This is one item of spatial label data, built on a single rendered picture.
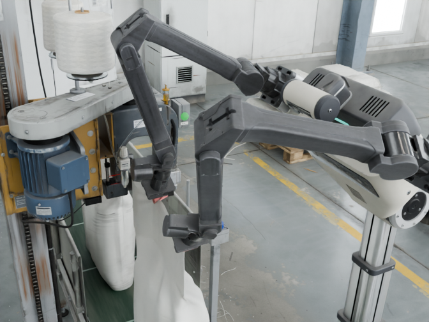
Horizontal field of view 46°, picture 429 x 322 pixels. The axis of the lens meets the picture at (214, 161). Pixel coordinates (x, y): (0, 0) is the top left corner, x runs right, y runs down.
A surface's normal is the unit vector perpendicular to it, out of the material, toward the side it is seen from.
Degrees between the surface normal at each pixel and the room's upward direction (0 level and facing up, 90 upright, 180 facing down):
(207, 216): 113
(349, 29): 90
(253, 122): 38
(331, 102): 90
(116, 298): 0
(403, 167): 124
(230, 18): 90
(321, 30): 90
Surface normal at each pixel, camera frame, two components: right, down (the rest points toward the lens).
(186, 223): 0.29, -0.49
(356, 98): -0.55, -0.58
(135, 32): 0.34, 0.59
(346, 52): -0.89, 0.18
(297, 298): 0.04, -0.90
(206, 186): 0.00, 0.87
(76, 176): 0.79, 0.29
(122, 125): 0.46, 0.40
